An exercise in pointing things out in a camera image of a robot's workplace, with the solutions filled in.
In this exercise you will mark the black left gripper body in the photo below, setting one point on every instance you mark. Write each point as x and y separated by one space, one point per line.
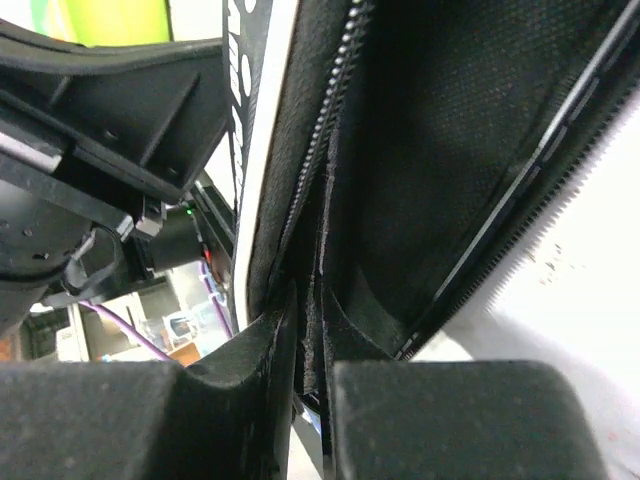
99 145

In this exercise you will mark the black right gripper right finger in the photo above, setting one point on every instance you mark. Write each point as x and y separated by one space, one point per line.
498 419

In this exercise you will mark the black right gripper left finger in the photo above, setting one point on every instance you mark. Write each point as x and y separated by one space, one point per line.
227 416

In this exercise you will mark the black sport racket bag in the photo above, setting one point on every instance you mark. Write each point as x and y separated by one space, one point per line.
386 152

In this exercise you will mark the green vegetable tray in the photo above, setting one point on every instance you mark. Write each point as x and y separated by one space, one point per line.
111 23

